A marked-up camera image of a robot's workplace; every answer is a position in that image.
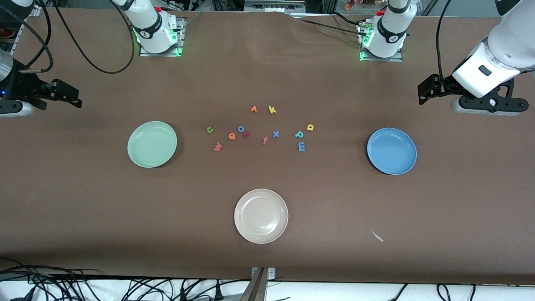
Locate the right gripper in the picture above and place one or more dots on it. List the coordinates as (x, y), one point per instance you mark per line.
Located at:
(24, 85)

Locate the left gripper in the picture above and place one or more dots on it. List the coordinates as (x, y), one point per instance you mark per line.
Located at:
(444, 85)

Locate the green letter p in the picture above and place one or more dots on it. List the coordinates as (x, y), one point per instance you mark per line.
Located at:
(299, 134)

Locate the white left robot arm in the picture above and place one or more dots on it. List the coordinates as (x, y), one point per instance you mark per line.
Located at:
(393, 33)

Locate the blue plate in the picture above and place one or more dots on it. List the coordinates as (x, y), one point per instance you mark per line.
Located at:
(397, 161)

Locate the light green plate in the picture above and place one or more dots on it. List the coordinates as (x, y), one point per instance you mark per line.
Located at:
(146, 150)

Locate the orange flowers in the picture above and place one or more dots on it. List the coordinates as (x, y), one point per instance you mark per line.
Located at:
(350, 5)

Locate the brown paper table cover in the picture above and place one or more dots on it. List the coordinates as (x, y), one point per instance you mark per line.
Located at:
(125, 209)

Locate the small grey paper scrap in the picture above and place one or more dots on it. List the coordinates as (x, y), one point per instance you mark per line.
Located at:
(378, 237)

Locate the beige plate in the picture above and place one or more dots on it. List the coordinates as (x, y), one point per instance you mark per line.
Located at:
(261, 216)

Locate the grey aluminium profile beam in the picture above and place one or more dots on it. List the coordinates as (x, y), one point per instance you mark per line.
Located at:
(256, 290)

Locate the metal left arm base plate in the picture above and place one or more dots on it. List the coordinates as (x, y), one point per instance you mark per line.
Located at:
(382, 59)

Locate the aluminium table edge rail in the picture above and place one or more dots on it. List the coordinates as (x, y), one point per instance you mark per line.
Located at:
(16, 42)

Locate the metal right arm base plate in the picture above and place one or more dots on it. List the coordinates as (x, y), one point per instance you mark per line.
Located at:
(161, 54)

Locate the silver equipment frame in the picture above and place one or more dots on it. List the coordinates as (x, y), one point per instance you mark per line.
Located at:
(273, 6)

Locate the silver metal bracket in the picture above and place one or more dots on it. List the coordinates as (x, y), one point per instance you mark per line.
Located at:
(271, 274)

